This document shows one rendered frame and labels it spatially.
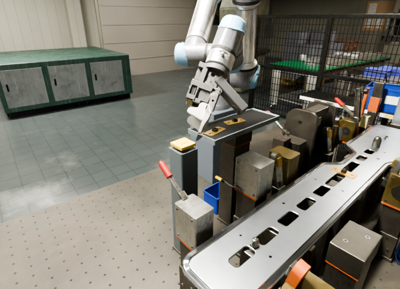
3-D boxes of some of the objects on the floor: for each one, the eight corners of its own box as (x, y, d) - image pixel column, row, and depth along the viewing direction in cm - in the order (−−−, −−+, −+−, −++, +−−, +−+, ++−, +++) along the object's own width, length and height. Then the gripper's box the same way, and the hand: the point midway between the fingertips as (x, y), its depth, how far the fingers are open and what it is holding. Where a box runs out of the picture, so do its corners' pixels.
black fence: (500, 313, 153) (716, 9, 89) (237, 175, 287) (247, 14, 223) (502, 297, 161) (700, 10, 97) (245, 170, 295) (258, 14, 232)
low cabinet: (99, 81, 713) (94, 46, 677) (134, 98, 561) (129, 54, 525) (-2, 94, 590) (-15, 52, 554) (7, 120, 438) (-10, 65, 402)
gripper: (198, 75, 84) (176, 134, 82) (202, 46, 65) (173, 122, 62) (224, 85, 84) (203, 144, 82) (236, 58, 65) (208, 135, 62)
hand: (200, 139), depth 72 cm, fingers open, 14 cm apart
